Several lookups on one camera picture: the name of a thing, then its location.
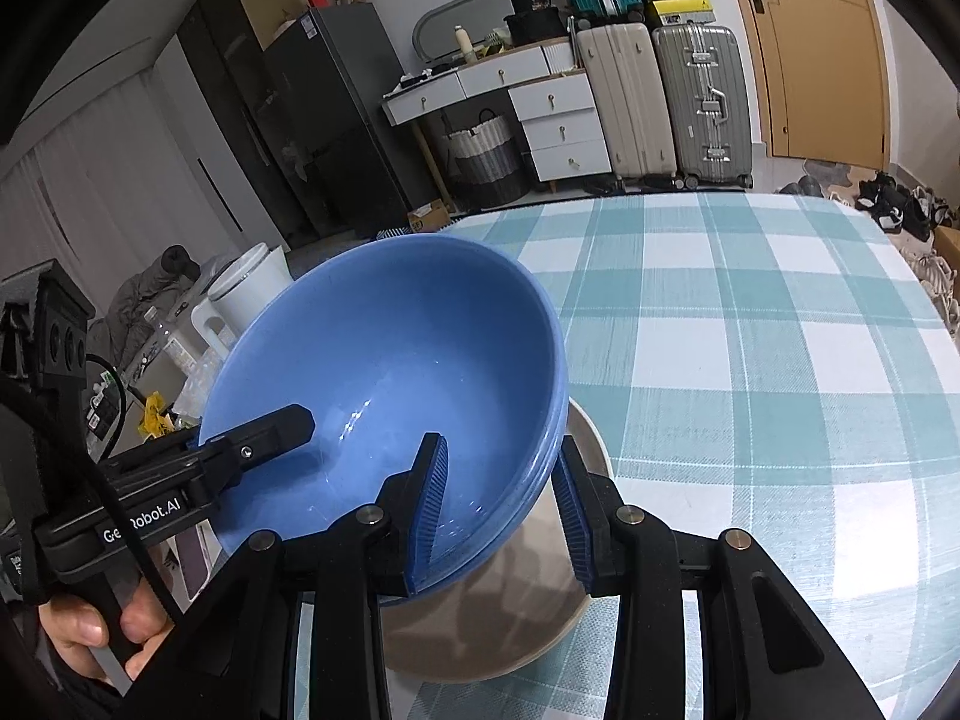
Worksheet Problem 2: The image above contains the person's left forearm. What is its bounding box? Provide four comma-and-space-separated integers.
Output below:
0, 637, 128, 720

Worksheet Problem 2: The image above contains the small cardboard box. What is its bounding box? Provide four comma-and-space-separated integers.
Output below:
405, 199, 453, 233

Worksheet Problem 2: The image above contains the yellow shoe box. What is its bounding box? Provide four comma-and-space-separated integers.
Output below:
645, 0, 713, 27

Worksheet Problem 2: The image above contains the person's left hand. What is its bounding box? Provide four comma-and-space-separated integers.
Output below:
37, 581, 182, 681

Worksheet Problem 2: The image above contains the yellow snack packet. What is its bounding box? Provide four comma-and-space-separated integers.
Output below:
139, 392, 179, 440

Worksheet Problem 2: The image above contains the grey white woven basket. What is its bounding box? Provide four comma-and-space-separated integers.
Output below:
439, 109, 530, 205

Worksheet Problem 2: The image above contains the beige chunky sneaker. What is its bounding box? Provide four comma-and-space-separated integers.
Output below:
930, 289, 960, 346
904, 251, 947, 287

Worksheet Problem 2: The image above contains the tall black cabinet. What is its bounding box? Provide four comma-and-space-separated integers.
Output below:
176, 0, 316, 248

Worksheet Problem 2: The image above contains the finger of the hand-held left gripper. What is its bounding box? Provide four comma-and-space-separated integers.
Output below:
186, 403, 317, 507

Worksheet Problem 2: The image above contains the brown cardboard box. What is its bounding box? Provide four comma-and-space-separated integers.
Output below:
225, 0, 316, 53

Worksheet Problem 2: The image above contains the grey door mat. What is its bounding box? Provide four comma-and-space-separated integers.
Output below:
802, 157, 863, 188

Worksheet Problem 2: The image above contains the oval mirror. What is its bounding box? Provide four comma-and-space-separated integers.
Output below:
412, 0, 518, 61

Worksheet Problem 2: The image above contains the cream suitcase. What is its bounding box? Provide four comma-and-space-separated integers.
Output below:
574, 21, 680, 192

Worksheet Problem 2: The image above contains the translucent plastic jug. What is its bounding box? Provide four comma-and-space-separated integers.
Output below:
161, 307, 211, 376

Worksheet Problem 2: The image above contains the black white patterned rug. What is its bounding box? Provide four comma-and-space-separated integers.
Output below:
379, 191, 623, 239

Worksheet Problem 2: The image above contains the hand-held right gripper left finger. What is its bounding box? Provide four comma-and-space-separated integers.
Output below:
142, 433, 451, 720

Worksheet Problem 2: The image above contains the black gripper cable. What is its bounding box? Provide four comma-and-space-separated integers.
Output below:
0, 352, 181, 623

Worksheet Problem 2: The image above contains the black bag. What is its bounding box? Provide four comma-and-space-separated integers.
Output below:
501, 7, 569, 46

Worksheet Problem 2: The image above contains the pile of dark shoes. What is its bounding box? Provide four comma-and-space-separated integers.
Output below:
855, 171, 950, 235

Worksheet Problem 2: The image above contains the white drawer dresser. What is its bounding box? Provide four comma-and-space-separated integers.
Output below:
382, 41, 610, 192

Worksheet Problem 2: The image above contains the dark grey jacket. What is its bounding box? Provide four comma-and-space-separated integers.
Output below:
109, 244, 203, 338

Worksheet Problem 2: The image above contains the cream plate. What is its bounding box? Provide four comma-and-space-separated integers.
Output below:
382, 397, 612, 683

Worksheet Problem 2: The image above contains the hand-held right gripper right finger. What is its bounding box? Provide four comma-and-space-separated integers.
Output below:
552, 435, 891, 720

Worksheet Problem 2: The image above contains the silver suitcase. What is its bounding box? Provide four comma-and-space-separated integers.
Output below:
651, 21, 755, 190

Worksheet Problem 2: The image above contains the white curtain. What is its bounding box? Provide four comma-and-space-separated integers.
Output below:
0, 67, 248, 301

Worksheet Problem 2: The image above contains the white electric kettle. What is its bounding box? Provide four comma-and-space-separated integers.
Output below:
191, 242, 292, 361

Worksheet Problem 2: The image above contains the teal checked tablecloth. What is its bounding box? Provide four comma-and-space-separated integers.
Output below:
296, 191, 960, 720

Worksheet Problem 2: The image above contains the wooden door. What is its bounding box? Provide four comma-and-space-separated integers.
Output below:
716, 0, 897, 170

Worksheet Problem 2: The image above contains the purple booklet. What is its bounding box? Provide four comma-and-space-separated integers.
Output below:
169, 525, 222, 597

